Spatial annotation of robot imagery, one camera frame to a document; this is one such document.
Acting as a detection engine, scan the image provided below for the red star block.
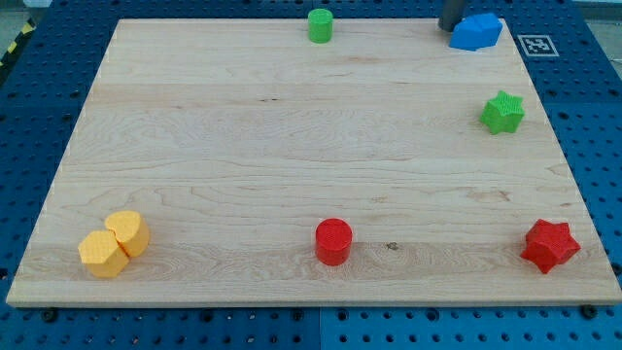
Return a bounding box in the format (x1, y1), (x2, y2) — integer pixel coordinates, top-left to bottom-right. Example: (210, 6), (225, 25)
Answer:
(520, 219), (581, 274)

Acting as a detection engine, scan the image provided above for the black bolt right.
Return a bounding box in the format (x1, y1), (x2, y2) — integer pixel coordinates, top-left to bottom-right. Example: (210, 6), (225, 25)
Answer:
(580, 304), (599, 320)

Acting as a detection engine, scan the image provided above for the red cylinder block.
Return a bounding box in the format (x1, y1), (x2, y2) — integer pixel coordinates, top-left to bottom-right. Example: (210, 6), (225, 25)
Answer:
(315, 218), (353, 266)

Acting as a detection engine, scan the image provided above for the white fiducial marker tag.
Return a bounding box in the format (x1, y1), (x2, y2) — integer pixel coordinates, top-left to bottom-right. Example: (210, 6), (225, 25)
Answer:
(517, 34), (559, 57)

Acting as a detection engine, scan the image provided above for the black bolt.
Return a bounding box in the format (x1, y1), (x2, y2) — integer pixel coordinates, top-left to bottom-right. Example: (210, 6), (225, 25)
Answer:
(40, 308), (58, 323)
(580, 304), (599, 320)

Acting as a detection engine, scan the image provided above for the black bolt left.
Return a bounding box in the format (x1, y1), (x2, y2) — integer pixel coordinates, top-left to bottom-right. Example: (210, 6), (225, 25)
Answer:
(40, 308), (58, 323)

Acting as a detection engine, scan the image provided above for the blue pentagon block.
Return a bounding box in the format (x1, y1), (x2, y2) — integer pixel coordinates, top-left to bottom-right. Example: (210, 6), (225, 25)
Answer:
(449, 13), (503, 51)

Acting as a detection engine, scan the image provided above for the wooden board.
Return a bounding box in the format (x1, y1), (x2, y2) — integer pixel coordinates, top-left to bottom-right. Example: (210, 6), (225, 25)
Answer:
(7, 18), (621, 308)

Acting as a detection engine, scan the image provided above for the yellow hexagon block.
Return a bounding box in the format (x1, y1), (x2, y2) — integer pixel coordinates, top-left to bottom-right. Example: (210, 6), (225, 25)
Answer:
(78, 229), (129, 278)

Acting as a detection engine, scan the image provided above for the green star block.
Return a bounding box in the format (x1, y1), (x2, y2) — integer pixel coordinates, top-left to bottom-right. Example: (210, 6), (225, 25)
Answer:
(479, 90), (525, 135)

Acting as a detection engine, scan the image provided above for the green cylinder block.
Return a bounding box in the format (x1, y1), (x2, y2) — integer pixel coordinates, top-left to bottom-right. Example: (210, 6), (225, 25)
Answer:
(307, 8), (333, 44)

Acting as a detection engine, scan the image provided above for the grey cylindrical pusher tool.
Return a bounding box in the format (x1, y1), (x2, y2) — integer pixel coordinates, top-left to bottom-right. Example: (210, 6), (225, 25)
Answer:
(437, 0), (467, 32)

